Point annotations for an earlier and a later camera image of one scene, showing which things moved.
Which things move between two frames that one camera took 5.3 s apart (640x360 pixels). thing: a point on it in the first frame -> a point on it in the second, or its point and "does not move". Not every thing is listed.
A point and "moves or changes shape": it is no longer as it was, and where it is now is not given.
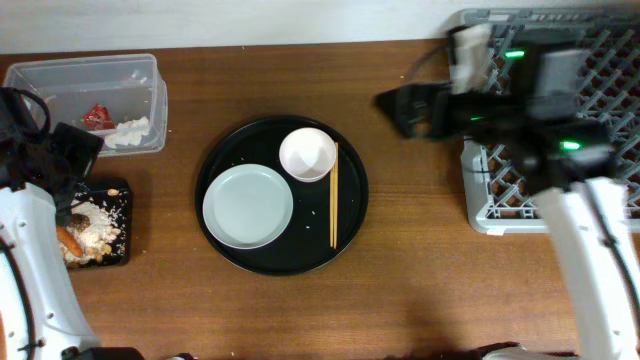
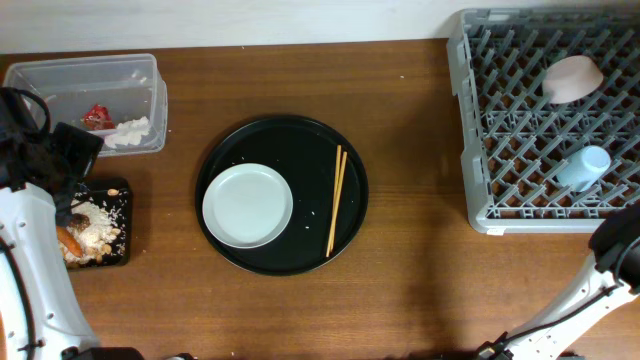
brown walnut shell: [80, 221] does not move
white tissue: [128, 133] does not move
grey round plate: [247, 206] does not move
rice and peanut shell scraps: [106, 232] does not move
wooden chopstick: [336, 193] -> [344, 157]
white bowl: [308, 154] moves or changes shape
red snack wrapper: [98, 118] does not move
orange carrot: [68, 241] does not move
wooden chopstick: [331, 205] moves or changes shape
